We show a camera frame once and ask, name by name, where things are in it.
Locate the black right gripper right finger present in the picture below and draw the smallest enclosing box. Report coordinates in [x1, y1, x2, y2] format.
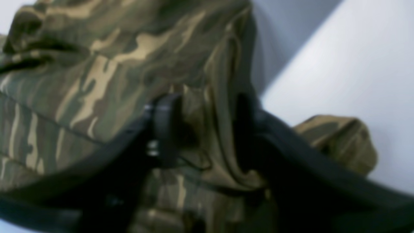
[234, 94, 413, 233]

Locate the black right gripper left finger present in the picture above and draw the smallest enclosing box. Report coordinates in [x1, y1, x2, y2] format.
[1, 94, 182, 233]

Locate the camouflage T-shirt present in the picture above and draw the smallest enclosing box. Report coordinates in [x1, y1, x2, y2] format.
[1, 0, 377, 233]

